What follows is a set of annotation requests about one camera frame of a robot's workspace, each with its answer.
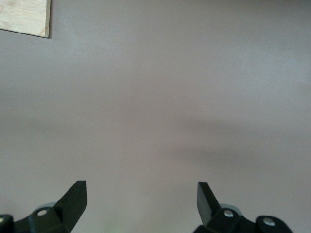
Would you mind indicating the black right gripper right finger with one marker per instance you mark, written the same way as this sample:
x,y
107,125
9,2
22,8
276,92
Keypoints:
x,y
209,211

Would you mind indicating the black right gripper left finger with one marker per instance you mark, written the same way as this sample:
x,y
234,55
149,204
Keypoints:
x,y
70,206

